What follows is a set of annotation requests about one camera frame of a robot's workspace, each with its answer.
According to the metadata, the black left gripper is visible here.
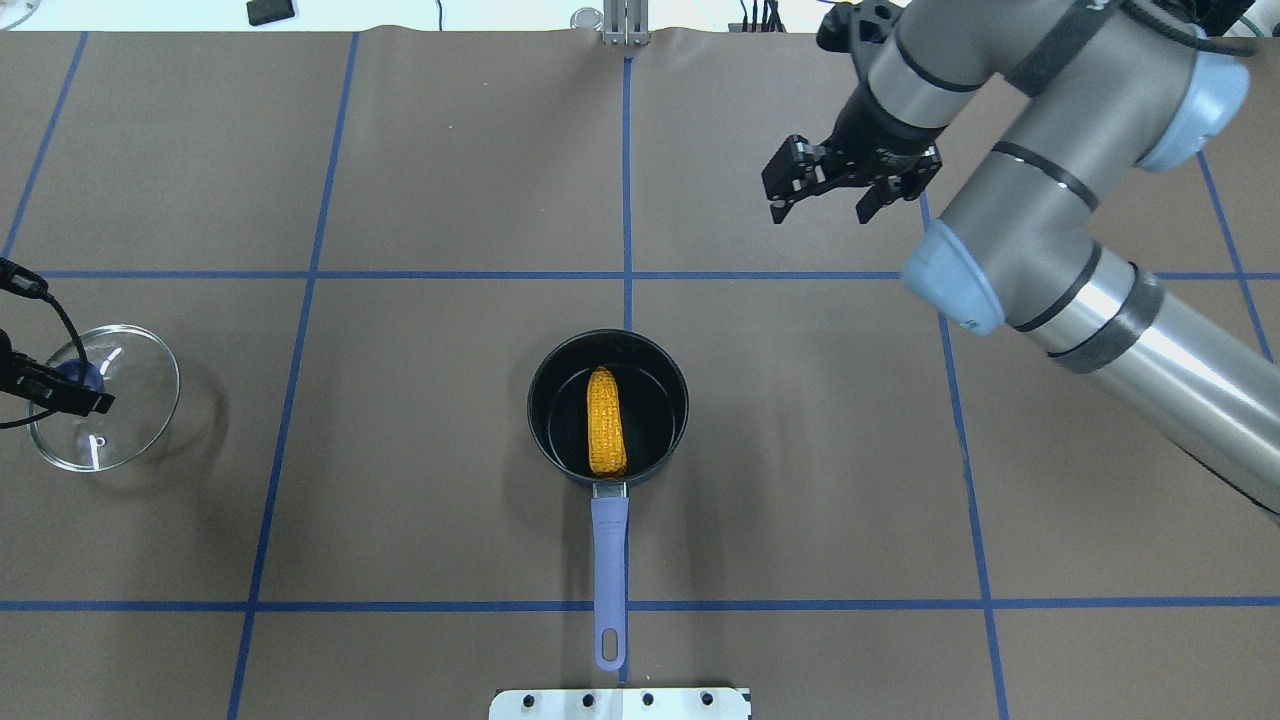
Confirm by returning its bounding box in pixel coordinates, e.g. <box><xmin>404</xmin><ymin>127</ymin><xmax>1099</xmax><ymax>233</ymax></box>
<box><xmin>1</xmin><ymin>331</ymin><xmax>116</xmax><ymax>416</ymax></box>

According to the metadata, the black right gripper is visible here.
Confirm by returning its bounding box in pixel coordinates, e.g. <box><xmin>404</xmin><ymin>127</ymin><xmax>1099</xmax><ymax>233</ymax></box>
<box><xmin>762</xmin><ymin>85</ymin><xmax>945</xmax><ymax>225</ymax></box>

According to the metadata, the glass lid purple knob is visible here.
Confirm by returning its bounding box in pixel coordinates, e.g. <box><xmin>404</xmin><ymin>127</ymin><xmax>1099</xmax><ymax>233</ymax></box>
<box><xmin>28</xmin><ymin>323</ymin><xmax>182</xmax><ymax>474</ymax></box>

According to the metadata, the yellow corn cob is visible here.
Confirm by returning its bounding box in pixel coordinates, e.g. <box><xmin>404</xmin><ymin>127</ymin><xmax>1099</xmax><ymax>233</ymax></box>
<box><xmin>585</xmin><ymin>366</ymin><xmax>628</xmax><ymax>479</ymax></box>

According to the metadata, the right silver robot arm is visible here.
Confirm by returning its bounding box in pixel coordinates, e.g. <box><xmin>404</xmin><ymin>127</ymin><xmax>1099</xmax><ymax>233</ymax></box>
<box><xmin>762</xmin><ymin>1</ymin><xmax>1279</xmax><ymax>520</ymax></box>

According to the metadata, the small black puck device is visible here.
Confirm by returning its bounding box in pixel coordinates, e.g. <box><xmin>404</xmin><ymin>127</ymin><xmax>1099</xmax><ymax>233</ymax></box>
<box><xmin>244</xmin><ymin>0</ymin><xmax>296</xmax><ymax>27</ymax></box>

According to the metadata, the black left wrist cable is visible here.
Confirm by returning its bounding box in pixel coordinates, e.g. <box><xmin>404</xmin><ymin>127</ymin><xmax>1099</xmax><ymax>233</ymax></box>
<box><xmin>0</xmin><ymin>256</ymin><xmax>93</xmax><ymax>430</ymax></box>

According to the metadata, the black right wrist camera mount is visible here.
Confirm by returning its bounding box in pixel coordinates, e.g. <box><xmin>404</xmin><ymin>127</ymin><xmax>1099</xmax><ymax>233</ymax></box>
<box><xmin>815</xmin><ymin>1</ymin><xmax>905</xmax><ymax>55</ymax></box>

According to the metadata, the aluminium frame post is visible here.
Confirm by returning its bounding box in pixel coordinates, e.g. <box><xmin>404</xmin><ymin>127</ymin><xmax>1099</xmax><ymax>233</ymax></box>
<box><xmin>600</xmin><ymin>0</ymin><xmax>652</xmax><ymax>47</ymax></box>

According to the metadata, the dark blue saucepan purple handle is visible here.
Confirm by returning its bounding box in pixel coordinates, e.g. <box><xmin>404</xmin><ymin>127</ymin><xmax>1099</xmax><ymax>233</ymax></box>
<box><xmin>526</xmin><ymin>329</ymin><xmax>689</xmax><ymax>674</ymax></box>

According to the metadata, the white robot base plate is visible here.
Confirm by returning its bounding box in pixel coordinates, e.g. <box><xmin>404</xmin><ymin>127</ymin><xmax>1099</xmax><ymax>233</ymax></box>
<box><xmin>488</xmin><ymin>687</ymin><xmax>754</xmax><ymax>719</ymax></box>

